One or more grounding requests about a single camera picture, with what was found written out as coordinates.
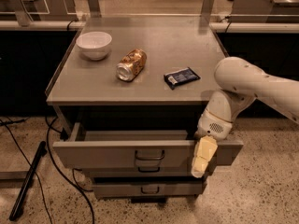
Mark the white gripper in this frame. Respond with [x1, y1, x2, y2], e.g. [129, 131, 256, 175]
[191, 110, 233, 178]

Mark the grey top drawer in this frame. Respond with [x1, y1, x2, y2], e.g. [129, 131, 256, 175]
[51, 121, 245, 170]

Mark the grey drawer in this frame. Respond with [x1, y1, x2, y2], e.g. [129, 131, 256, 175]
[93, 179, 206, 199]
[51, 121, 245, 170]
[82, 167, 192, 178]

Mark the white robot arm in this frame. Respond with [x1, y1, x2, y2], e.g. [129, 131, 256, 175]
[191, 57, 299, 178]

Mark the grey bottom drawer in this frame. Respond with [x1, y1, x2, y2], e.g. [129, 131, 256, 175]
[93, 179, 206, 199]

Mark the grey drawer cabinet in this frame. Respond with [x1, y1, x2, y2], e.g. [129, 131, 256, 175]
[44, 15, 251, 201]

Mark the grey middle drawer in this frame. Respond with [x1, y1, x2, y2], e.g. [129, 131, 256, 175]
[82, 167, 192, 178]

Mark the dark blue snack bar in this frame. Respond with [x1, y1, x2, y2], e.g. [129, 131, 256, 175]
[164, 67, 200, 90]

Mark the gold soda can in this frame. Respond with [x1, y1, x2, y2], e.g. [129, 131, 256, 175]
[116, 49, 147, 82]

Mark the grey background desk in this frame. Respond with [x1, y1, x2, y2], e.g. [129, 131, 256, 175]
[230, 0, 299, 23]

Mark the white bowl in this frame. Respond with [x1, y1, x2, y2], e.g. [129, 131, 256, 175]
[76, 32, 112, 61]

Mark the black bar on floor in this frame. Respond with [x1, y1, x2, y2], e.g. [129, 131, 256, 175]
[9, 141, 47, 221]

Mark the right metal post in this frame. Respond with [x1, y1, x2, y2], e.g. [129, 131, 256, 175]
[201, 0, 215, 17]

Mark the metal post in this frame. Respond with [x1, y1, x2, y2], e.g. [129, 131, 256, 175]
[201, 0, 215, 17]
[9, 0, 31, 27]
[87, 0, 101, 18]

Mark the middle metal post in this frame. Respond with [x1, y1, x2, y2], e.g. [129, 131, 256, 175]
[87, 0, 101, 18]

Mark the thin black floor cable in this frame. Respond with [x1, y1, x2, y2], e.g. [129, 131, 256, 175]
[0, 117, 54, 224]

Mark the left metal post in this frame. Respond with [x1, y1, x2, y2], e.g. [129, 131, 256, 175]
[9, 0, 31, 27]

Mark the white horizontal rail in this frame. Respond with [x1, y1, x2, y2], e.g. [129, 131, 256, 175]
[0, 21, 299, 34]

